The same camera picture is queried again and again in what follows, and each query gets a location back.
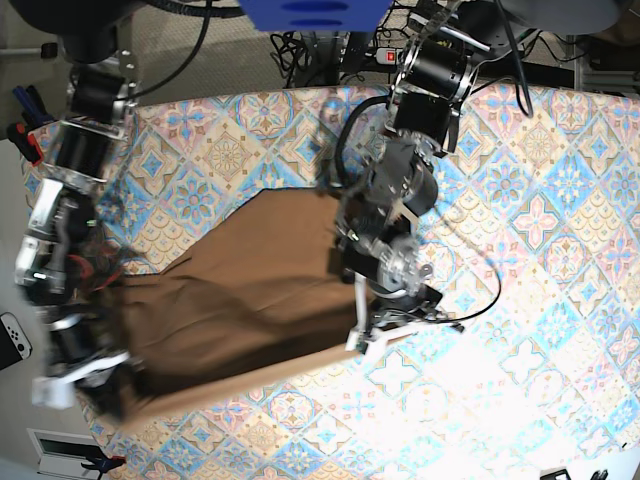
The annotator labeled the red black clamp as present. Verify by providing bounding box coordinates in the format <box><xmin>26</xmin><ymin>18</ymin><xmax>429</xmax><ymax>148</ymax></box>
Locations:
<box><xmin>6</xmin><ymin>122</ymin><xmax>44</xmax><ymax>167</ymax></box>

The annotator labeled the patterned tile tablecloth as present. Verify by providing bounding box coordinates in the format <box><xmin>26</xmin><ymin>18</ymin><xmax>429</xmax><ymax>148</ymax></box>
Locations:
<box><xmin>84</xmin><ymin>84</ymin><xmax>639</xmax><ymax>479</ymax></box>

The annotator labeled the white power strip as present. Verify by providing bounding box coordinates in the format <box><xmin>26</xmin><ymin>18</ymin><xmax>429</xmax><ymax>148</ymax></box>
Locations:
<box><xmin>374</xmin><ymin>47</ymin><xmax>402</xmax><ymax>66</ymax></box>

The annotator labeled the game console controller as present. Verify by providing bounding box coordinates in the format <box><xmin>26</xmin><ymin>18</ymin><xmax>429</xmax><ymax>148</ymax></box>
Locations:
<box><xmin>0</xmin><ymin>312</ymin><xmax>32</xmax><ymax>370</ymax></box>

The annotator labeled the orange black bottom clamp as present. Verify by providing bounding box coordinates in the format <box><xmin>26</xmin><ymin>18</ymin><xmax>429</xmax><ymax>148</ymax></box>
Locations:
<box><xmin>81</xmin><ymin>456</ymin><xmax>126</xmax><ymax>478</ymax></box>

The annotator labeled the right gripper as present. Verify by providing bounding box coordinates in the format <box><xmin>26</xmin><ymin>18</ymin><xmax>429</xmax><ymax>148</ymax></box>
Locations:
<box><xmin>31</xmin><ymin>304</ymin><xmax>150</xmax><ymax>425</ymax></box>

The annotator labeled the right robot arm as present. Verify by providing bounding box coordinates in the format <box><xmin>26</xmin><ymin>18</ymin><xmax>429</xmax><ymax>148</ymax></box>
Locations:
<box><xmin>12</xmin><ymin>1</ymin><xmax>143</xmax><ymax>419</ymax></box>

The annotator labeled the brown t-shirt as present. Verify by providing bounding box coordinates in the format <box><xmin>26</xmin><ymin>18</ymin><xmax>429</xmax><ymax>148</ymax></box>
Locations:
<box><xmin>109</xmin><ymin>189</ymin><xmax>356</xmax><ymax>427</ymax></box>

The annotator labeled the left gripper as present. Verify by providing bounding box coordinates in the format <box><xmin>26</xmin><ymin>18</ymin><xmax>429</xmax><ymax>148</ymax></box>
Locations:
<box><xmin>342</xmin><ymin>249</ymin><xmax>464</xmax><ymax>356</ymax></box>

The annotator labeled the white box with window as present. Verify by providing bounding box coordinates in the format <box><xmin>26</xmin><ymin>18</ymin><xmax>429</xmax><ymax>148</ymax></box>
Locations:
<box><xmin>27</xmin><ymin>428</ymin><xmax>103</xmax><ymax>479</ymax></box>

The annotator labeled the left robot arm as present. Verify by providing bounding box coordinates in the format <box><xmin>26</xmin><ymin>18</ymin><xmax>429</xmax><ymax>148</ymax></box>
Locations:
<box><xmin>334</xmin><ymin>9</ymin><xmax>474</xmax><ymax>356</ymax></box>

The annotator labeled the blue black clamp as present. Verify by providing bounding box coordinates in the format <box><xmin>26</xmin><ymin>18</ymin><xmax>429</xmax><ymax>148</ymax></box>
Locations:
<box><xmin>12</xmin><ymin>85</ymin><xmax>54</xmax><ymax>129</ymax></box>

